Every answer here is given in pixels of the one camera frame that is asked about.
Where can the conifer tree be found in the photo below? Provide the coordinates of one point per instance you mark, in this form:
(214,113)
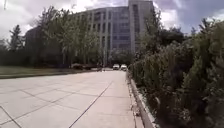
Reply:
(16,38)

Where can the dark low hedge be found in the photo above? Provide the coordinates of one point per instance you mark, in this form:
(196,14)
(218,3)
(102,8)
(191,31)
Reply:
(20,58)

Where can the green hedge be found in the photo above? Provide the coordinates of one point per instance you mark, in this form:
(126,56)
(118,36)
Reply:
(180,76)

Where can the pale concrete kerb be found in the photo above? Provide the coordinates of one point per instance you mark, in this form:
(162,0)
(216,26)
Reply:
(141,106)

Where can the grey concrete slab pavement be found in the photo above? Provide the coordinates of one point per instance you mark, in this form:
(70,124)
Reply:
(83,100)

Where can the row of trees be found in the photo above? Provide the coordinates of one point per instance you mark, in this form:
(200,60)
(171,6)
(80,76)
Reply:
(70,36)

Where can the white car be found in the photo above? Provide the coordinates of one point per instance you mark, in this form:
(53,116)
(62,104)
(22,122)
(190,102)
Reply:
(116,66)
(123,67)

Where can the large grey curved building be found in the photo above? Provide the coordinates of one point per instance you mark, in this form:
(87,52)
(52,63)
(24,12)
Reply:
(120,30)

